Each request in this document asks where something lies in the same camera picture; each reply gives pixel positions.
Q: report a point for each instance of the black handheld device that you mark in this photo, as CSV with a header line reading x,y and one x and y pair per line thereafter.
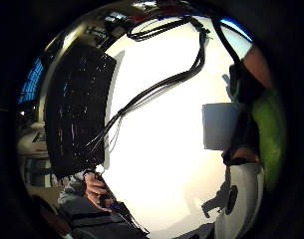
x,y
106,199

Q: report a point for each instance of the green round fruit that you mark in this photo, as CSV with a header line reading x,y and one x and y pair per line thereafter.
x,y
270,132

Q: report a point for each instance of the person's dark clothing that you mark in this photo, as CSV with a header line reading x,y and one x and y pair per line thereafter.
x,y
98,224

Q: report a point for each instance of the white box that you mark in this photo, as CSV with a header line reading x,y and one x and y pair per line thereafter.
x,y
219,126

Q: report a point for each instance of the blue window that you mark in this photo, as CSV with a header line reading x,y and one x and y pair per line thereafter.
x,y
32,81

